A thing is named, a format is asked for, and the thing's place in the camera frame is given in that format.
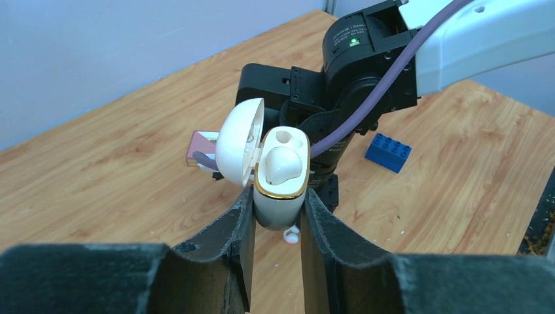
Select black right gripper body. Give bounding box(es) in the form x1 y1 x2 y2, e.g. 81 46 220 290
279 106 361 214

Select white earbud charging case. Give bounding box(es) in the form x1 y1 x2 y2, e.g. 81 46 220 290
215 97 311 231

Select playing card box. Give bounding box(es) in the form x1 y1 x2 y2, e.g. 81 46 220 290
186 130 219 166

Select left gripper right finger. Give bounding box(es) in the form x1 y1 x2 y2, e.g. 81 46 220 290
300 190 554 313

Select white earbud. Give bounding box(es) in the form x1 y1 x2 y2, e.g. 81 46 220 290
266 147 303 186

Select blue building block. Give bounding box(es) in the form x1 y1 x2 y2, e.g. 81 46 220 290
365 133 412 173

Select white earbud mid table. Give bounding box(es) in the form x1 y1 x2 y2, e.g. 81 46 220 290
283 225 300 245

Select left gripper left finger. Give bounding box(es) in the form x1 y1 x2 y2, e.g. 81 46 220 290
1 187 255 313

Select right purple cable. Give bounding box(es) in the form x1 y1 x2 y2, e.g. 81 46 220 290
192 0 476 172

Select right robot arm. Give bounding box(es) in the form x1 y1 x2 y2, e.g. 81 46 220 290
214 1 554 229

